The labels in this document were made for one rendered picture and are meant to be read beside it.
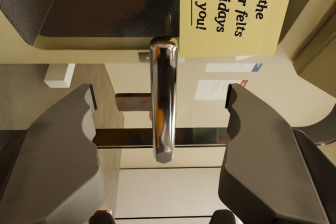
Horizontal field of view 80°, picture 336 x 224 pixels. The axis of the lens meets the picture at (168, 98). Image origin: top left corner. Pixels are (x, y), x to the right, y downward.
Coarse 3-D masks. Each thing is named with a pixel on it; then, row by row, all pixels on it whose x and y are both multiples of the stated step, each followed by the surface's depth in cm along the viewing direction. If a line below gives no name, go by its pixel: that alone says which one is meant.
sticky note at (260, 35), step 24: (192, 0) 14; (216, 0) 14; (240, 0) 14; (264, 0) 14; (288, 0) 14; (192, 24) 15; (216, 24) 15; (240, 24) 15; (264, 24) 15; (192, 48) 16; (216, 48) 16; (240, 48) 16; (264, 48) 16
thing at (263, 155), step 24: (240, 96) 10; (240, 120) 9; (264, 120) 9; (240, 144) 7; (264, 144) 7; (288, 144) 7; (240, 168) 6; (264, 168) 6; (288, 168) 6; (240, 192) 6; (264, 192) 6; (288, 192) 6; (312, 192) 6; (240, 216) 7; (264, 216) 6; (288, 216) 5; (312, 216) 5
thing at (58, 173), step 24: (72, 96) 10; (48, 120) 8; (72, 120) 8; (24, 144) 7; (48, 144) 7; (72, 144) 7; (24, 168) 6; (48, 168) 6; (72, 168) 6; (96, 168) 6; (24, 192) 6; (48, 192) 6; (72, 192) 6; (96, 192) 6; (0, 216) 5; (24, 216) 5; (48, 216) 5; (72, 216) 6
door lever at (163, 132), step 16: (160, 48) 11; (176, 48) 11; (160, 64) 11; (176, 64) 11; (160, 80) 11; (176, 80) 12; (160, 96) 12; (160, 112) 13; (176, 112) 19; (160, 128) 13; (160, 144) 14; (160, 160) 15
